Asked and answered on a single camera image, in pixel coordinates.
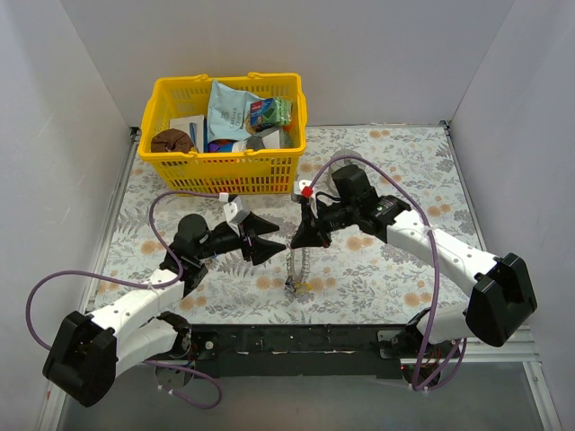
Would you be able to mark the floral table mat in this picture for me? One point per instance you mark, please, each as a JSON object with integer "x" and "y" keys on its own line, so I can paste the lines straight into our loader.
{"x": 358, "y": 279}

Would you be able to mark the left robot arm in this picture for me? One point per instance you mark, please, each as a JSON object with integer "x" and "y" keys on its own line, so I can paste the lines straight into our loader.
{"x": 91, "y": 350}

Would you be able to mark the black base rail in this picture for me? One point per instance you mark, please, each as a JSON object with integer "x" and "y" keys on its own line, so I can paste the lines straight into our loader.
{"x": 282, "y": 350}

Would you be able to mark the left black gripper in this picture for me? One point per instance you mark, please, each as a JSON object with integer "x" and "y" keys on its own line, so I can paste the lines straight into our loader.
{"x": 245, "y": 239}

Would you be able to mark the blue green sponge pack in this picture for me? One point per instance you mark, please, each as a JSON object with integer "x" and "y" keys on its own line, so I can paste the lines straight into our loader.
{"x": 270, "y": 113}

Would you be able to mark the brown round pouch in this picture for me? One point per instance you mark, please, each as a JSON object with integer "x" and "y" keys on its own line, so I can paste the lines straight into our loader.
{"x": 172, "y": 141}

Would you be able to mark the light blue chips bag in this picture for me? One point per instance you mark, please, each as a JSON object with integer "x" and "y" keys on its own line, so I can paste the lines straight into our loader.
{"x": 228, "y": 109}

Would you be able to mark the yellow key tag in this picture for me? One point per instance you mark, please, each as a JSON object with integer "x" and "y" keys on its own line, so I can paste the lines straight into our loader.
{"x": 300, "y": 287}

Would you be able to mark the yellow plastic shopping basket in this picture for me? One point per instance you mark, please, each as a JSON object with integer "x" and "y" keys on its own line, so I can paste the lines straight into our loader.
{"x": 268, "y": 171}

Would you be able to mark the white blue box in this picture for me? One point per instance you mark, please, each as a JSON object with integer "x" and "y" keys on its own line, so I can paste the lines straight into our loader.
{"x": 195, "y": 127}

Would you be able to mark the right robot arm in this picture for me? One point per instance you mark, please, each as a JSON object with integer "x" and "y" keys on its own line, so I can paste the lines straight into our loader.
{"x": 499, "y": 289}

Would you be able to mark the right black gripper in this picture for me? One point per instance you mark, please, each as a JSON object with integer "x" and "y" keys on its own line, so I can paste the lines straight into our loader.
{"x": 313, "y": 222}

